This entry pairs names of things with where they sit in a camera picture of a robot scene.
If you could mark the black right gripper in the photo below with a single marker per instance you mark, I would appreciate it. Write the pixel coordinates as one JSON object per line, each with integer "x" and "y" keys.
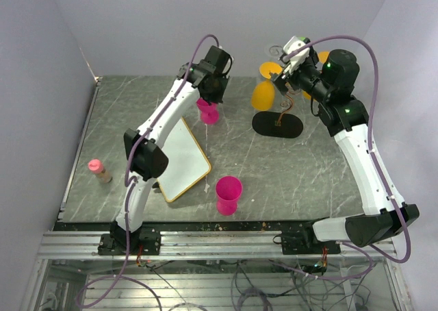
{"x": 281, "y": 81}

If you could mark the pink wine glass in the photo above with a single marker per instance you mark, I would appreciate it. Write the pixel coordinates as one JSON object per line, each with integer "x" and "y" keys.
{"x": 209, "y": 114}
{"x": 228, "y": 192}

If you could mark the orange wine glass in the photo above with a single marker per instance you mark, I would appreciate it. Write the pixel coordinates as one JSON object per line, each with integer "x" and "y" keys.
{"x": 322, "y": 56}
{"x": 264, "y": 92}

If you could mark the yellow-framed whiteboard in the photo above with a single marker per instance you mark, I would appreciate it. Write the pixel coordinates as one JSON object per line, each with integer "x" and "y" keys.
{"x": 187, "y": 162}

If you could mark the aluminium mounting rail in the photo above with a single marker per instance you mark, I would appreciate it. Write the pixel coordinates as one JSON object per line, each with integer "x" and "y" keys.
{"x": 173, "y": 246}

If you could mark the pink wine glass front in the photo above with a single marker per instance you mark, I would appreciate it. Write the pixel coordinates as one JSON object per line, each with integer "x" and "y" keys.
{"x": 228, "y": 192}

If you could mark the pink-capped bottle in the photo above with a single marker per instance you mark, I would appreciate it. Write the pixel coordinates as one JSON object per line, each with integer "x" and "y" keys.
{"x": 97, "y": 168}

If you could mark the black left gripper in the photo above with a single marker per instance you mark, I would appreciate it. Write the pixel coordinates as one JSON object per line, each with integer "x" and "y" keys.
{"x": 218, "y": 98}

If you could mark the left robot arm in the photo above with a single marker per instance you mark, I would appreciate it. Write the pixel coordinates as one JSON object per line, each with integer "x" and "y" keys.
{"x": 146, "y": 160}

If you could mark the copper wire glass rack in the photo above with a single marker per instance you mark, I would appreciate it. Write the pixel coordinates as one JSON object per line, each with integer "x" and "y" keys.
{"x": 278, "y": 124}

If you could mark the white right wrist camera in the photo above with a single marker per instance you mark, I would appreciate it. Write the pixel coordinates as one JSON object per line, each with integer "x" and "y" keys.
{"x": 294, "y": 54}

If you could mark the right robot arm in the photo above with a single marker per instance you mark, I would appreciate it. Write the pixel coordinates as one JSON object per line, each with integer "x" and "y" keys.
{"x": 385, "y": 213}

